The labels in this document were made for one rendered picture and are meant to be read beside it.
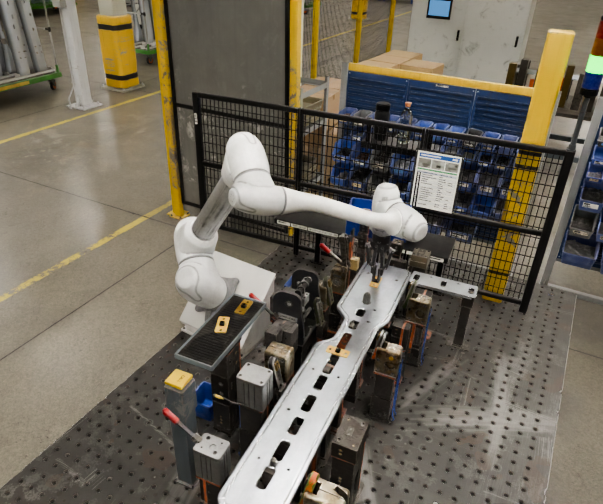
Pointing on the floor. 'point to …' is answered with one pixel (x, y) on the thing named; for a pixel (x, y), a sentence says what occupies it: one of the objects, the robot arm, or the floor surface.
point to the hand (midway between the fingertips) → (376, 274)
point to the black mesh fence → (372, 176)
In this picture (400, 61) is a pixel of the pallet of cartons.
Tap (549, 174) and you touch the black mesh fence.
